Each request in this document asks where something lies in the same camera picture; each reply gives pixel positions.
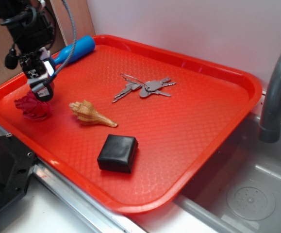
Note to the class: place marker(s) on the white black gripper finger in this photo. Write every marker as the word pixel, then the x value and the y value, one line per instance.
pixel 42 92

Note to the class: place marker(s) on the white tagged gripper finger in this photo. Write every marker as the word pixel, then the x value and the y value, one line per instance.
pixel 34 70

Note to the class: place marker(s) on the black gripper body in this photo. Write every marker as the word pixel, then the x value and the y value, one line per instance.
pixel 30 33

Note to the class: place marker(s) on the red paper ball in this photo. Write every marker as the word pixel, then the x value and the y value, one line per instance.
pixel 32 108

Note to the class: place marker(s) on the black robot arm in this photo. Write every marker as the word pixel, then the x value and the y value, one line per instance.
pixel 26 7

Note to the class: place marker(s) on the tan striped conch shell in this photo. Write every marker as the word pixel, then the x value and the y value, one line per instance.
pixel 87 114

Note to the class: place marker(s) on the blue plastic toy bottle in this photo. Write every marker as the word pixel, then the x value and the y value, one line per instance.
pixel 83 46

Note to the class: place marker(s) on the black square box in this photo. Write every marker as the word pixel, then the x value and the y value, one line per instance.
pixel 118 153

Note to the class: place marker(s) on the red plastic tray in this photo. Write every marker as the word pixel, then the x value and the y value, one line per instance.
pixel 176 135

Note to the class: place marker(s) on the silver key bunch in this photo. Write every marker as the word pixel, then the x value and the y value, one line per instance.
pixel 146 89

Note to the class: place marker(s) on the grey plastic sink basin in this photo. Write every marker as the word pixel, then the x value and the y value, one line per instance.
pixel 237 191

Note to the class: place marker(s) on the grey curved faucet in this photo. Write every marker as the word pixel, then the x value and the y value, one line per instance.
pixel 270 122

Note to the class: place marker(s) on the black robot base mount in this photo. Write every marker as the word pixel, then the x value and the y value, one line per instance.
pixel 16 166

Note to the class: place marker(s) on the aluminium frame rail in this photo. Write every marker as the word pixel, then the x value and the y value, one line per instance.
pixel 52 204

